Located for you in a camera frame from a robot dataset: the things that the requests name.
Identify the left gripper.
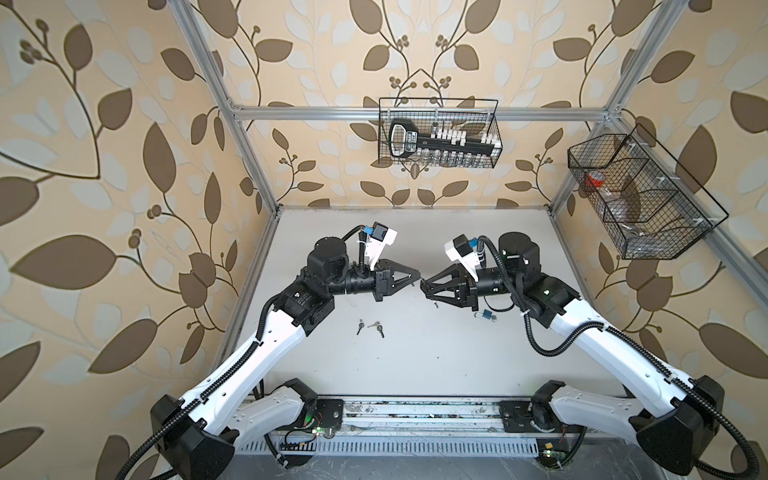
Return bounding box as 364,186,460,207
322,256,419,304

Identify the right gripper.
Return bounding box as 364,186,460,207
425,263,520,313

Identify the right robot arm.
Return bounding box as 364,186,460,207
421,232,760,479

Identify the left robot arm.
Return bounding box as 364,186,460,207
116,227,420,479

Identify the blue padlock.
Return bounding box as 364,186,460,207
473,309,498,323

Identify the black tool set in basket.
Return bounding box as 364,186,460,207
382,118,503,165

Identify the red object in basket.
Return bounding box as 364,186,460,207
584,170,606,192

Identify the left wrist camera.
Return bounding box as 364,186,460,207
363,222,397,271

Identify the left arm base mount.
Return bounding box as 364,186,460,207
261,397,346,469

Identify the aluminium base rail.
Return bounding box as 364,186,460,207
229,395,542,459

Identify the back wire basket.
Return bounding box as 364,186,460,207
378,96,503,169

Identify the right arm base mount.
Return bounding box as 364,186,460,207
498,400,588,471

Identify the side wire basket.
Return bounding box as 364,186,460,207
567,124,729,260

